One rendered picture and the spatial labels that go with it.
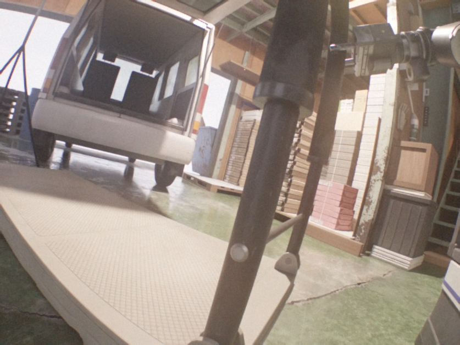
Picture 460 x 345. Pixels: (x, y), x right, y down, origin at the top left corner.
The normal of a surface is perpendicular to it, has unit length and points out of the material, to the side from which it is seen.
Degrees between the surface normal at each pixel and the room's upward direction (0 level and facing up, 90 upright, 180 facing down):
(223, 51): 90
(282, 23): 90
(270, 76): 90
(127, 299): 0
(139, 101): 93
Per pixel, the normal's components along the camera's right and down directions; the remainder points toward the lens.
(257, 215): -0.04, 0.01
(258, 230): 0.22, 0.07
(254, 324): 0.25, -0.97
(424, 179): -0.82, -0.20
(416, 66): -0.40, -0.09
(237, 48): 0.51, 0.15
